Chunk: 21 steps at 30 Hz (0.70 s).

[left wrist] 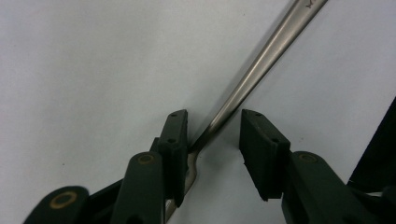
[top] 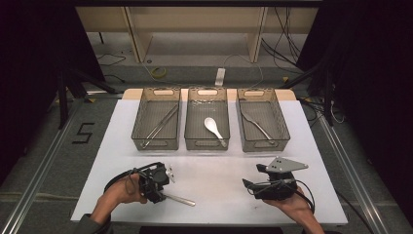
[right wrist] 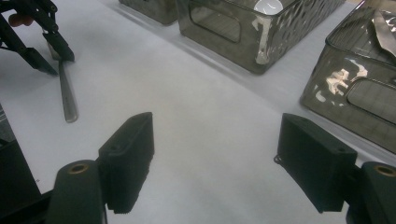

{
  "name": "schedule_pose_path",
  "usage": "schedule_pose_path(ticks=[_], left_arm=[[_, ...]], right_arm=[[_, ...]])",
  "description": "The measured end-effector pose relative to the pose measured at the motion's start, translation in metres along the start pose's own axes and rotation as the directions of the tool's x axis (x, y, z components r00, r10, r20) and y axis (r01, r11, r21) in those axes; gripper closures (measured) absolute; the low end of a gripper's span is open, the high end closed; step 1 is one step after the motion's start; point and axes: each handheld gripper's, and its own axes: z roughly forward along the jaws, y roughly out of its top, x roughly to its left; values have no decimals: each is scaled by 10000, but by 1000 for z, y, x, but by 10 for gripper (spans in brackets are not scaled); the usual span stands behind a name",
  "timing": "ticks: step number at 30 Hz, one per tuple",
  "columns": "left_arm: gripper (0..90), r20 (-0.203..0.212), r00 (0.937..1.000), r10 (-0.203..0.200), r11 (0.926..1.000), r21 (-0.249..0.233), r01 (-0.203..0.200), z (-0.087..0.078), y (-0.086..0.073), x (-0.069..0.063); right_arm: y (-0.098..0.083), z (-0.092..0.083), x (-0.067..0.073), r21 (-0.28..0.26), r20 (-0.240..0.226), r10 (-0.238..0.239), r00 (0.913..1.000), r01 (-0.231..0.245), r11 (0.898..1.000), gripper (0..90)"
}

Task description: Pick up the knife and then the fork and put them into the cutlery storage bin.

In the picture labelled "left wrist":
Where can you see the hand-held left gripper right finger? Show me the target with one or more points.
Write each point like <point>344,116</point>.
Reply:
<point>264,155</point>

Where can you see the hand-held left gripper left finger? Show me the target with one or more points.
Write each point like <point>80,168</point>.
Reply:
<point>174,155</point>

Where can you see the steel fork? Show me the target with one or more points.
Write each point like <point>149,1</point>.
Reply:
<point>264,59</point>

